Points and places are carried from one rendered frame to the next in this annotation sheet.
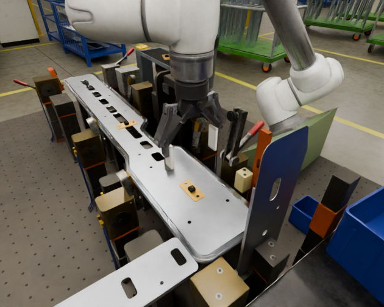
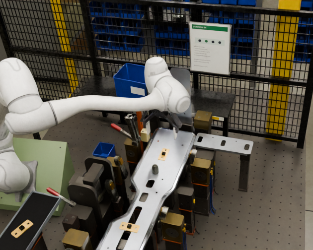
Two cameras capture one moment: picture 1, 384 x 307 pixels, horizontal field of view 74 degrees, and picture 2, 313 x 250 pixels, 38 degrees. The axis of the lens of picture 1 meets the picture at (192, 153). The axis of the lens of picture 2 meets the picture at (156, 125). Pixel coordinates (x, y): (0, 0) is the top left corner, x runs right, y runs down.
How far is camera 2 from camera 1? 2.25 m
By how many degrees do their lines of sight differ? 87
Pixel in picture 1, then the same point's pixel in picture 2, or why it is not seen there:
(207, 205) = (167, 145)
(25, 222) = not seen: outside the picture
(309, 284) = not seen: hidden behind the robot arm
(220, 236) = (180, 134)
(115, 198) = (200, 162)
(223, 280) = (201, 115)
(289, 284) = not seen: hidden behind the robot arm
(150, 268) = (211, 142)
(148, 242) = (202, 154)
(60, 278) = (238, 236)
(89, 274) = (222, 225)
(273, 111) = (24, 171)
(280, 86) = (8, 158)
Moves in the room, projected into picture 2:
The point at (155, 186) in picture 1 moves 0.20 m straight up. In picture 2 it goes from (174, 167) to (171, 136)
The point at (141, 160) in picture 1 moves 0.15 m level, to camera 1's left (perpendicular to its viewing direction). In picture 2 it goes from (160, 187) to (181, 207)
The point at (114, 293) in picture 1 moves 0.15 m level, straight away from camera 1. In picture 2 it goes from (228, 144) to (220, 164)
